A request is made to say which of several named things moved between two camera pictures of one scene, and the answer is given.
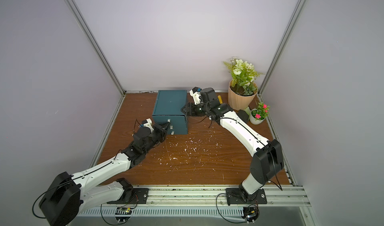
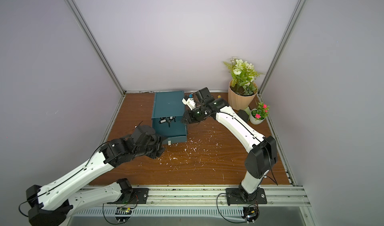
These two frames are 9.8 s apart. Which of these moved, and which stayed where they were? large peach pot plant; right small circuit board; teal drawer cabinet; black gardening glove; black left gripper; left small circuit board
Moved: teal drawer cabinet; black left gripper
Stayed: left small circuit board; large peach pot plant; black gardening glove; right small circuit board
